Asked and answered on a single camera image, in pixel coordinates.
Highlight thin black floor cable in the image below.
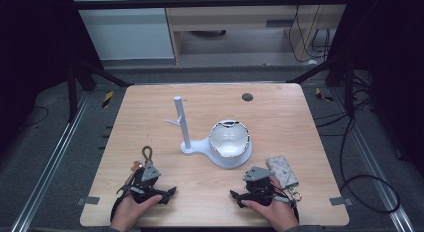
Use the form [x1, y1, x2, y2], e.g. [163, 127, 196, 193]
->
[19, 105, 50, 128]

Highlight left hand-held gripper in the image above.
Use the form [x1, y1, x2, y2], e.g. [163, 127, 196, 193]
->
[116, 163, 178, 205]

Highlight white quilted key pouch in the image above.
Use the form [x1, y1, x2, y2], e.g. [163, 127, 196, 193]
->
[266, 155, 299, 190]

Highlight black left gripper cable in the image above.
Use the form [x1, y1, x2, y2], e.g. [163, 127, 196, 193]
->
[109, 194, 123, 223]

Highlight white cabinet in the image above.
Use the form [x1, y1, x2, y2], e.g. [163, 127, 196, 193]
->
[69, 0, 175, 61]

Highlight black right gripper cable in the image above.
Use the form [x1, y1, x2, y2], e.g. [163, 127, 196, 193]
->
[273, 186, 300, 223]

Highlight thick black floor cable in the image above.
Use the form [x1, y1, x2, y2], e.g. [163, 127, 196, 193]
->
[314, 88, 401, 215]

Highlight black horizontal frame bar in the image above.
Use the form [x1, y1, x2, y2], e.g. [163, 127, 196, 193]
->
[72, 0, 351, 11]

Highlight yellow black tape strip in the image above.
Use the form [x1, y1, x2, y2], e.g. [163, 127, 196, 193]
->
[101, 90, 115, 109]
[315, 87, 334, 103]

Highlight black cables under desk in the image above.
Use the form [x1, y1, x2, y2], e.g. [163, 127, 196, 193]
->
[288, 5, 333, 64]

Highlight white bowl with silver rim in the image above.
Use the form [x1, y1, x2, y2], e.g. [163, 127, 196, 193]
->
[208, 119, 251, 158]

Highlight black frame stand leg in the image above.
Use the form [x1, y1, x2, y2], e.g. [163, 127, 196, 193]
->
[65, 56, 134, 124]
[286, 55, 359, 118]

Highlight wooden desk cabinet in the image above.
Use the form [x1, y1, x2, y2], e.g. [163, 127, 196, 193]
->
[162, 0, 349, 65]

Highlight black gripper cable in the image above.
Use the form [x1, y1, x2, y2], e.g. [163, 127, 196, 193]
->
[109, 194, 123, 223]
[273, 186, 300, 223]

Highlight aluminium floor rail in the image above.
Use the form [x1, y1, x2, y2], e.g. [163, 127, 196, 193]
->
[329, 88, 416, 232]
[9, 93, 91, 232]

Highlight white key holder stand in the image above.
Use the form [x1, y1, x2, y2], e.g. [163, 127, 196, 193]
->
[164, 95, 254, 170]

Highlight person's left hand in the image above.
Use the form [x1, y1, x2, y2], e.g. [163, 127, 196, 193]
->
[110, 193, 164, 232]

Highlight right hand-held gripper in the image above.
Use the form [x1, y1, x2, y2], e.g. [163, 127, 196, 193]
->
[229, 166, 292, 208]

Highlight person's right hand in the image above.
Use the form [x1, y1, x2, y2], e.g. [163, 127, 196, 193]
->
[240, 175, 300, 232]

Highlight black curtain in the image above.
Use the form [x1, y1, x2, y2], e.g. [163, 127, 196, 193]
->
[0, 0, 104, 153]
[324, 0, 424, 180]

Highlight metal key ring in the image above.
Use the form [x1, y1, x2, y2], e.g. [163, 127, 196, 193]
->
[289, 186, 303, 202]

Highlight grey table bracket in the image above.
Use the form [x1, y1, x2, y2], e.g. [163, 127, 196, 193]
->
[76, 196, 101, 206]
[329, 196, 354, 207]

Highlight key bunch with olive cord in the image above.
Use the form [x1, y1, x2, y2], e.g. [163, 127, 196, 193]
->
[129, 145, 154, 173]

